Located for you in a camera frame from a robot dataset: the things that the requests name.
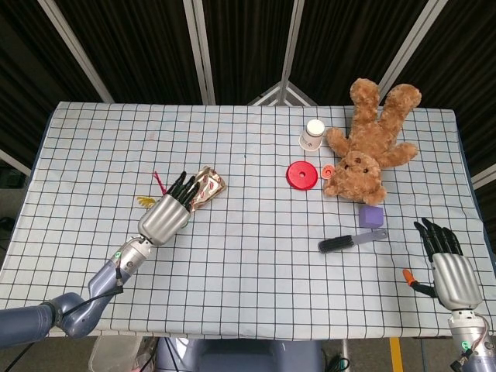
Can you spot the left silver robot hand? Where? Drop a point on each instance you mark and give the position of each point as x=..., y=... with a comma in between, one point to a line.
x=166, y=219

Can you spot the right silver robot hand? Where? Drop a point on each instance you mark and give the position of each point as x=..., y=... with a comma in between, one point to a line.
x=451, y=271

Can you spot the feather shuttlecock with green base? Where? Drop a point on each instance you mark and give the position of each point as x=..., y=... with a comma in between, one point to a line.
x=146, y=200

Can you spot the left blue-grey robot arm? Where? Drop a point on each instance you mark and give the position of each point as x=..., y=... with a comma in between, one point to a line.
x=77, y=294

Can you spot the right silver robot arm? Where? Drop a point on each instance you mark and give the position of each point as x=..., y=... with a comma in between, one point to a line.
x=470, y=341

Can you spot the gold foil snack packet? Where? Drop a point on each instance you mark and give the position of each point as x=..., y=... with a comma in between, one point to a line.
x=209, y=188

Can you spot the checkered white tablecloth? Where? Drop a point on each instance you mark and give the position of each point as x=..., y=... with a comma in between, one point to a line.
x=240, y=252

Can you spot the purple foam block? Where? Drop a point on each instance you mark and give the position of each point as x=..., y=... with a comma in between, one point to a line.
x=370, y=216

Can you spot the grey brush with black bristles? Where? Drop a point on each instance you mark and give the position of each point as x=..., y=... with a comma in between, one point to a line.
x=341, y=243

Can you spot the red plastic disc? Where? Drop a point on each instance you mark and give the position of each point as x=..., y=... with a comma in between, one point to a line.
x=302, y=176

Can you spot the brown teddy bear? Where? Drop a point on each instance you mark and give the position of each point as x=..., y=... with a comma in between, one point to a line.
x=368, y=155

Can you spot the blue-grey robot torso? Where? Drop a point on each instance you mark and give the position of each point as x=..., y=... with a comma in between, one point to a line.
x=240, y=354

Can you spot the white paper cup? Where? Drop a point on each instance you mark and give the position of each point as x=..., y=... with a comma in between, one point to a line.
x=312, y=135

